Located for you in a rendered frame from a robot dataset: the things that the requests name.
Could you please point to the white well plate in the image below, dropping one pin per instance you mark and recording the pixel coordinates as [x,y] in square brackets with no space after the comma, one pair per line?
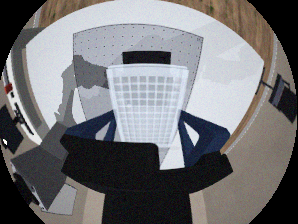
[126,80]

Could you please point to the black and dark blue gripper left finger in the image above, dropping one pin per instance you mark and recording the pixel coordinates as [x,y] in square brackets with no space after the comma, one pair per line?
[89,128]

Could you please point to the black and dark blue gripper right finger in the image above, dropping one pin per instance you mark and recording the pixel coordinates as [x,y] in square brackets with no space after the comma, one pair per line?
[212,137]

